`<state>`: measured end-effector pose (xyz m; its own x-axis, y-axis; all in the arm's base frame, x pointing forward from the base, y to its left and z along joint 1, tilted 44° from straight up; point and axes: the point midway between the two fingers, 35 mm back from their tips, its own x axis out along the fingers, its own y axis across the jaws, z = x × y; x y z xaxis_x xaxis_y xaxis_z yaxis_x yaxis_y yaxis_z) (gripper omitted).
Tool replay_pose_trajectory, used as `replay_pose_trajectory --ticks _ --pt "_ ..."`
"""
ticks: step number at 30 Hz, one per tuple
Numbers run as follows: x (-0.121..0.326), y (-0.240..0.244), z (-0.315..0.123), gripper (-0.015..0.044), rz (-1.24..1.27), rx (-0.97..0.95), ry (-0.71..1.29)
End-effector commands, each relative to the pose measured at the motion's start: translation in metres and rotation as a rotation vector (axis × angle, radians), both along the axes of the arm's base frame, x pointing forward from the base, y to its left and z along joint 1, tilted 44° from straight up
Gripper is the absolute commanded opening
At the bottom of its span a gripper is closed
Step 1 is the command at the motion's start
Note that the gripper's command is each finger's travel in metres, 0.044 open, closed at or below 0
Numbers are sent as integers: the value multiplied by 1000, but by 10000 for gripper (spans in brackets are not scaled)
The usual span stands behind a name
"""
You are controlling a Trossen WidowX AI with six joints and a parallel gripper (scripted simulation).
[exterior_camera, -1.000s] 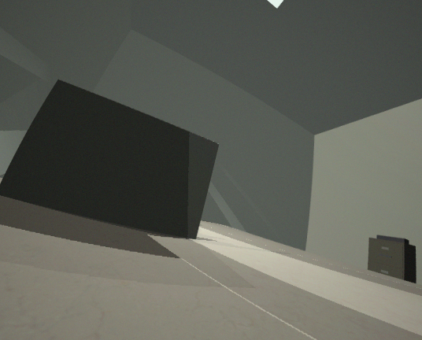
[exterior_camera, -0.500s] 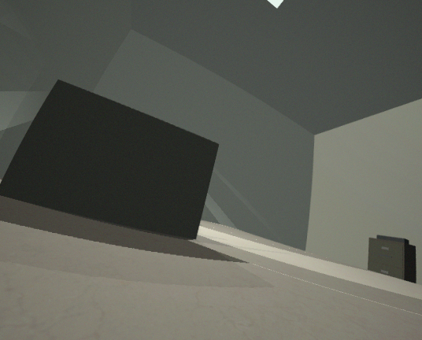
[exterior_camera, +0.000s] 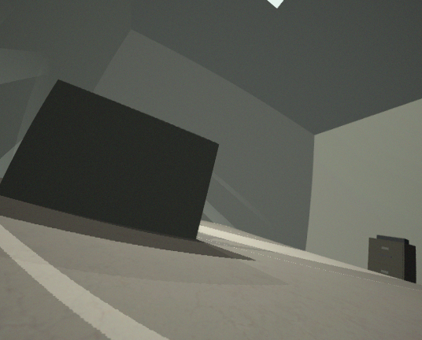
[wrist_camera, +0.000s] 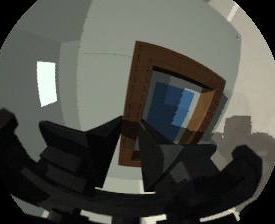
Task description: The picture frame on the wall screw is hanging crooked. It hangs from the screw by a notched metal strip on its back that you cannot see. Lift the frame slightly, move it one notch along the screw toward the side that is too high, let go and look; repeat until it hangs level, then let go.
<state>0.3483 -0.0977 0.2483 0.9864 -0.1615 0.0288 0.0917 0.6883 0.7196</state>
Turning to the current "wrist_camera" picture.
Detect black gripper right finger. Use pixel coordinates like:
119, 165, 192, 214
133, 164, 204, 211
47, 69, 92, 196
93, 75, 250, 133
138, 120, 217, 193

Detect brown rectangular picture frame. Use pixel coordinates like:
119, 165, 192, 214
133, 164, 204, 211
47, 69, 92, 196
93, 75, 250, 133
117, 40, 227, 168

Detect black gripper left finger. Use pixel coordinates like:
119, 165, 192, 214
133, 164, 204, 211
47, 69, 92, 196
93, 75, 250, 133
39, 116, 124, 188

